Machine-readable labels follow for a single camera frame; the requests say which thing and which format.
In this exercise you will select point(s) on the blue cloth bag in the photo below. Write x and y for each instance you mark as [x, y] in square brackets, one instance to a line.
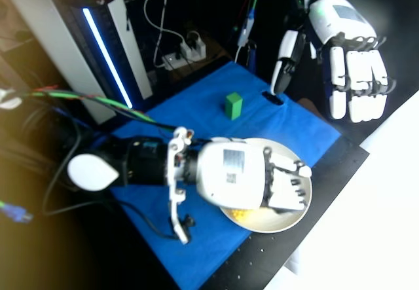
[203, 113]

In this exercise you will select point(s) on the white round plate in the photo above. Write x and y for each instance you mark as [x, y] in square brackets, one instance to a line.
[278, 223]

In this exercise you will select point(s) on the white tower with blue light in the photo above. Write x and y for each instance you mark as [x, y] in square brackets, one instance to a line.
[42, 41]

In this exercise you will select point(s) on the white adapter with blue plug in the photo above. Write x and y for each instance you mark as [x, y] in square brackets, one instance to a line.
[245, 33]

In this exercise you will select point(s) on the white power strip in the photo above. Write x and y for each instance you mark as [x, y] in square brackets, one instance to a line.
[176, 61]

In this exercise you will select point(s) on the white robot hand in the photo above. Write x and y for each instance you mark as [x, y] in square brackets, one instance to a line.
[340, 21]
[229, 172]

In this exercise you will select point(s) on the bag of yellow beads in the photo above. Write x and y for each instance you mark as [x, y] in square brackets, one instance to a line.
[240, 214]

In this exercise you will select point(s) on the green cube block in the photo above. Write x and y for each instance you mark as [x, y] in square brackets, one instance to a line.
[233, 106]

